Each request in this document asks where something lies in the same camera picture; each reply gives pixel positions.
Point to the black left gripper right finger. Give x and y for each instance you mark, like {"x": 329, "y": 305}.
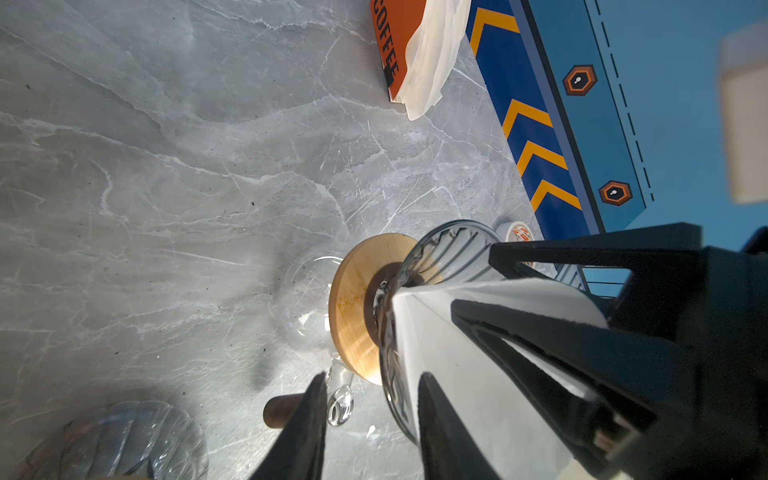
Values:
{"x": 447, "y": 449}

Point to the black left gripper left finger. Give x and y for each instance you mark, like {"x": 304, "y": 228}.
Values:
{"x": 298, "y": 452}

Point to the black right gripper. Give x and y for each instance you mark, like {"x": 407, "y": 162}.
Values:
{"x": 678, "y": 390}

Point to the ribbed glass coffee server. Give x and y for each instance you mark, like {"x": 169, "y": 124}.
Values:
{"x": 128, "y": 440}

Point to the grey ribbed glass dripper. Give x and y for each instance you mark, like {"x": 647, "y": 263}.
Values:
{"x": 454, "y": 253}

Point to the orange coffee filter pack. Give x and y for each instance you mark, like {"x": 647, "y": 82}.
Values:
{"x": 418, "y": 42}

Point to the roll of clear tape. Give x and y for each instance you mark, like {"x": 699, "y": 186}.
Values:
{"x": 514, "y": 231}

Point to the clear glass pitcher wooden handle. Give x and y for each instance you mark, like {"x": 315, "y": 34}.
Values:
{"x": 300, "y": 309}

